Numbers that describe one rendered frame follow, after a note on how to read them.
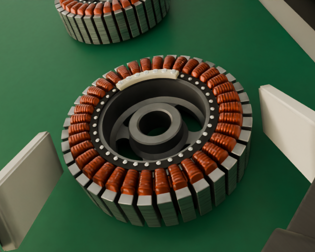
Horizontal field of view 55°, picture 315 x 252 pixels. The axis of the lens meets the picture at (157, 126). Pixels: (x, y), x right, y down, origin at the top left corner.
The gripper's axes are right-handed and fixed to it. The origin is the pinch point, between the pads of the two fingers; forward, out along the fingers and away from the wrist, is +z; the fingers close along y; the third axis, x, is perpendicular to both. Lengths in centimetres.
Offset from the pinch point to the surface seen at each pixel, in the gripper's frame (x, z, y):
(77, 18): 7.9, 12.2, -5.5
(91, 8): 8.4, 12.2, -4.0
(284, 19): 3.9, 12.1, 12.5
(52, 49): 5.7, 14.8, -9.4
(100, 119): 1.5, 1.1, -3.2
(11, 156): -0.6, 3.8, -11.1
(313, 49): 1.5, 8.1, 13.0
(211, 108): 1.1, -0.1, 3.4
